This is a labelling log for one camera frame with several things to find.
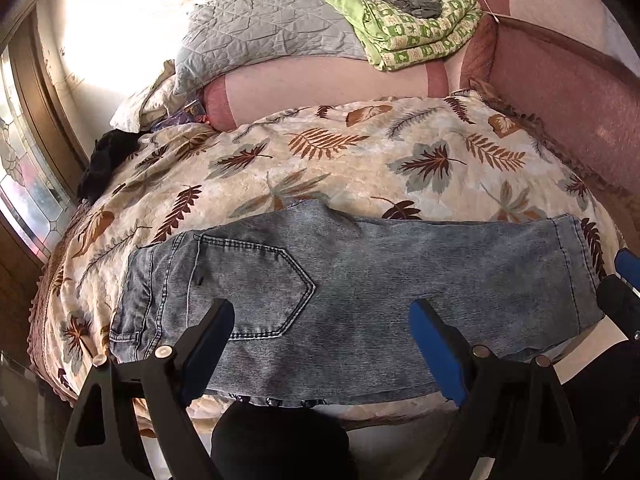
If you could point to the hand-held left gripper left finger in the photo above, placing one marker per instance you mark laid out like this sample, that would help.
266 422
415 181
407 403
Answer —
207 355

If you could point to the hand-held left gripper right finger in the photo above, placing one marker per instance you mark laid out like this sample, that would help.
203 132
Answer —
437 355

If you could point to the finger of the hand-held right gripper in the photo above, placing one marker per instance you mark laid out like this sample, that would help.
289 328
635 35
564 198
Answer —
620 310
629 266

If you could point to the grey-blue denim pants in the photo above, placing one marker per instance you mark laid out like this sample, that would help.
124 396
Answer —
350 285

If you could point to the person's black-clothed leg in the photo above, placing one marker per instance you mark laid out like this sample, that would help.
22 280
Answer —
610 410
280 445

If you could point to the pink fringed bedspread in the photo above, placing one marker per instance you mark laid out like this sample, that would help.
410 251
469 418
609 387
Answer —
47 320

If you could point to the cream leaf print blanket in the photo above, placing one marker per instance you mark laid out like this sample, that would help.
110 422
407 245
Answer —
350 160

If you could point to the black crumpled cloth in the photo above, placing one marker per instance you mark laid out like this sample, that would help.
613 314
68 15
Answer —
107 160

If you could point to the purple patterned packet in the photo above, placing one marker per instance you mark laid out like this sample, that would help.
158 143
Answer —
182 115

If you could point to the stained glass wooden door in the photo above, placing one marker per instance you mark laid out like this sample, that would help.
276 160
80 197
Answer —
25 185

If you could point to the cream pillow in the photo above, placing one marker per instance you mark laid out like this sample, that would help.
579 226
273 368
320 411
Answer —
145 105

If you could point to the pink bolster cushion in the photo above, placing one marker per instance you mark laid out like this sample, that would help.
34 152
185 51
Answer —
325 90

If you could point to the green patterned folded blanket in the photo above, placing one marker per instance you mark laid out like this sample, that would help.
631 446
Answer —
425 35

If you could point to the grey quilted pillow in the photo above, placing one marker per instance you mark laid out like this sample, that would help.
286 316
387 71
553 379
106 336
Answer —
260 30

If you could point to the grey crumpled cloth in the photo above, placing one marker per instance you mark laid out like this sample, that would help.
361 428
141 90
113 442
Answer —
410 0

